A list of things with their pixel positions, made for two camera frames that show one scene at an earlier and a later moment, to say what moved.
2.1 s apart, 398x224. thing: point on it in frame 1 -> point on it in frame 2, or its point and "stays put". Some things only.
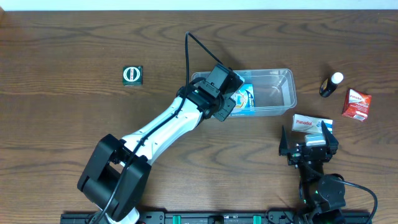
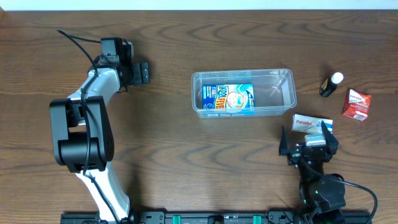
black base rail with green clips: (222, 217) stays put
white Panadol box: (310, 124) stays put
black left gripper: (229, 106) -> (140, 73)
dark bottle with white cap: (329, 85) stays put
